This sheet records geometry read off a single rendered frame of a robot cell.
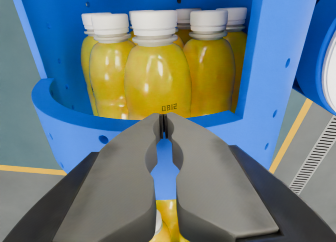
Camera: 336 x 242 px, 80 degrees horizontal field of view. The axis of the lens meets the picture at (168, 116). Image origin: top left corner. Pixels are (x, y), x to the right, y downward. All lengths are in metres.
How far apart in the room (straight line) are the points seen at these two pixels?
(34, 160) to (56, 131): 1.90
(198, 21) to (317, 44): 0.24
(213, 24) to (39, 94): 0.18
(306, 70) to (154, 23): 0.33
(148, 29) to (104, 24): 0.07
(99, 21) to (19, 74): 1.47
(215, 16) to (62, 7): 0.20
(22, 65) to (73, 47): 1.33
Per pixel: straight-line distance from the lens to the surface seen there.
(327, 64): 0.41
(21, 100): 1.77
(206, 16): 0.22
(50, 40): 0.30
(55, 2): 0.32
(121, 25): 0.24
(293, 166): 2.21
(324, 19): 0.43
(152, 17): 0.18
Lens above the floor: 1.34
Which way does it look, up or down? 61 degrees down
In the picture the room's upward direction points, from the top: 176 degrees clockwise
